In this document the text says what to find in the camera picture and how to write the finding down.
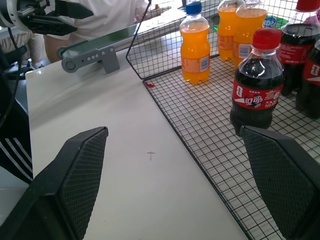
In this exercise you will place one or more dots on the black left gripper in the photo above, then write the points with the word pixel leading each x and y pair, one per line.
pixel 37 10

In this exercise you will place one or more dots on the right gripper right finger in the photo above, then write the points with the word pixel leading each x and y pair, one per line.
pixel 287 180

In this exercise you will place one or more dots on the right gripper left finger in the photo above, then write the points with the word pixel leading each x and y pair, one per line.
pixel 57 190

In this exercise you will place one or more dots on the grey conveyor with green belt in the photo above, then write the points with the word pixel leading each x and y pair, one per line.
pixel 90 56

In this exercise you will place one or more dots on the person in beige trousers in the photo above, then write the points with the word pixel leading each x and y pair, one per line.
pixel 35 47

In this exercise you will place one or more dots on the person in white shirt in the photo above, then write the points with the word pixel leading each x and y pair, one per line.
pixel 110 17

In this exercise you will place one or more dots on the black white-striped trousers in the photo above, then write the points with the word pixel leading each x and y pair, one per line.
pixel 15 155

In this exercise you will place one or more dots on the cola bottle red cap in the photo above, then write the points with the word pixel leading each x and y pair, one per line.
pixel 297 50
pixel 257 95
pixel 311 92

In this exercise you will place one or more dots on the small red scrap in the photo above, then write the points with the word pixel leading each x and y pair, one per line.
pixel 150 85

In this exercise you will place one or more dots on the orange soda bottle blue cap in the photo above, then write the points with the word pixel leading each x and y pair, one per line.
pixel 195 55

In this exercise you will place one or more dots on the blue snack packet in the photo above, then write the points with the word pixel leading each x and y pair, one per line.
pixel 272 22

